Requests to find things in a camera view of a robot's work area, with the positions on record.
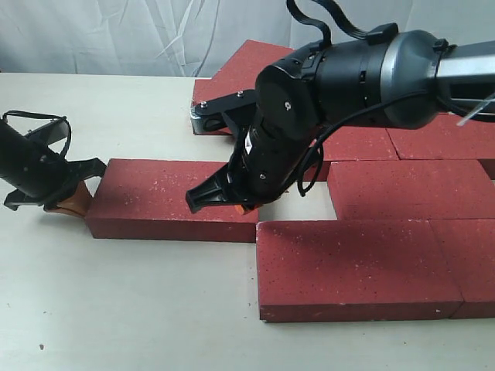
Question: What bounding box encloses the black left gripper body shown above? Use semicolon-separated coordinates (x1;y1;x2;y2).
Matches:
1;119;107;211

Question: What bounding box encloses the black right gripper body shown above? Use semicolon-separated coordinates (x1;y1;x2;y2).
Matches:
186;57;323;213

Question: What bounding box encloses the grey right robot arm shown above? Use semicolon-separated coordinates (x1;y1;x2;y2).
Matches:
186;30;494;213

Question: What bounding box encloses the red third row right brick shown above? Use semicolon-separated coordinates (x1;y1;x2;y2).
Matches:
387;114;494;179

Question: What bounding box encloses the red second row brick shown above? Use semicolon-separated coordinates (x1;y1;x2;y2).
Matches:
327;160;494;220

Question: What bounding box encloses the white fabric backdrop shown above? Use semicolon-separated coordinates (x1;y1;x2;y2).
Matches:
1;1;494;77

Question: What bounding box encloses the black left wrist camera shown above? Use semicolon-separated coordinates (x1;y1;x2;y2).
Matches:
25;117;70;145

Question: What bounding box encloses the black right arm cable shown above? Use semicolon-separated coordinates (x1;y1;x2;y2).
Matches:
285;0;495;198

